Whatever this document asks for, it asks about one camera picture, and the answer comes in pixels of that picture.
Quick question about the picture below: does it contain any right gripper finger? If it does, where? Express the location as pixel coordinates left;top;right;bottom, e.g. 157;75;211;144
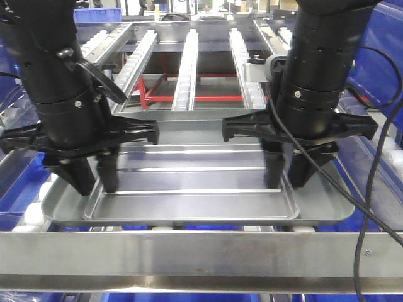
288;147;339;188
260;140;285;189

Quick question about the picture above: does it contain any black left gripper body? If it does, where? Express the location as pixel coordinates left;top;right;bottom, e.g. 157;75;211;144
1;115;159;157

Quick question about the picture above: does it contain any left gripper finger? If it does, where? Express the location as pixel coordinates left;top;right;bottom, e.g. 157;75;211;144
42;154;95;196
96;147;120;193

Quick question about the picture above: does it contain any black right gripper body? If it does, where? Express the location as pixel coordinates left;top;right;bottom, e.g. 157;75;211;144
222;110;378;148

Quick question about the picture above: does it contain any small silver ribbed tray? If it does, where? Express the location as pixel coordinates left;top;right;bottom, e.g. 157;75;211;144
84;143;300;225

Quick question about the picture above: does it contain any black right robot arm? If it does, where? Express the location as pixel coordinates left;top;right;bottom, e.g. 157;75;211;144
222;1;378;189

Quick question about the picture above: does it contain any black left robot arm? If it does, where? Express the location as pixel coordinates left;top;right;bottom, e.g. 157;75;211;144
1;1;158;196

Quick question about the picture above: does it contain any large grey metal tray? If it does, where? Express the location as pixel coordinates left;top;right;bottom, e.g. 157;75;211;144
42;120;354;227

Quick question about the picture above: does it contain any right white roller track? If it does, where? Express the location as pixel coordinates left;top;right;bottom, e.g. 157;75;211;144
229;28;266;109

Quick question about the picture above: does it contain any white roller track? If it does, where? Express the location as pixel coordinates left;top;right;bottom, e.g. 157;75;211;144
229;28;266;109
12;28;160;232
171;29;199;111

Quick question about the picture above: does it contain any left white roller track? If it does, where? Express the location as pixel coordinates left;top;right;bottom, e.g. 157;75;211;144
12;28;160;232

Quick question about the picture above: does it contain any middle white roller track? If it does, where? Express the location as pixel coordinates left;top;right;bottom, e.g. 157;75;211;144
171;29;199;111

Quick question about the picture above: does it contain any distant blue crate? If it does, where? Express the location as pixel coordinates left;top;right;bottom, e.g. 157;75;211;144
74;8;122;23

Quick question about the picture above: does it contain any blue bin upper left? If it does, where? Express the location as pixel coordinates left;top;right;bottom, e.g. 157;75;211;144
0;38;22;99

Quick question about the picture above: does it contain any blue bin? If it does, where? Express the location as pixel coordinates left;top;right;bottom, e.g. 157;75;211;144
349;1;402;106
0;38;22;99

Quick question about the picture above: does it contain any blue bin upper right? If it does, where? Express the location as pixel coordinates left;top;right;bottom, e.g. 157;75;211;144
349;1;402;106

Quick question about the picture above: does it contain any red metal cart frame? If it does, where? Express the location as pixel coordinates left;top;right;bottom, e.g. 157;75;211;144
135;74;369;110

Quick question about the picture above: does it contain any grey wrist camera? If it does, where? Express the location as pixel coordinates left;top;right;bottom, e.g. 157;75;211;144
264;54;287;81

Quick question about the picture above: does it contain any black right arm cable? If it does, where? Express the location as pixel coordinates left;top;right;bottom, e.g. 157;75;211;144
269;45;403;302

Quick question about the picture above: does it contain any steel roller rack frame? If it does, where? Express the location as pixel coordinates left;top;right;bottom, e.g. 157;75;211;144
0;20;403;295

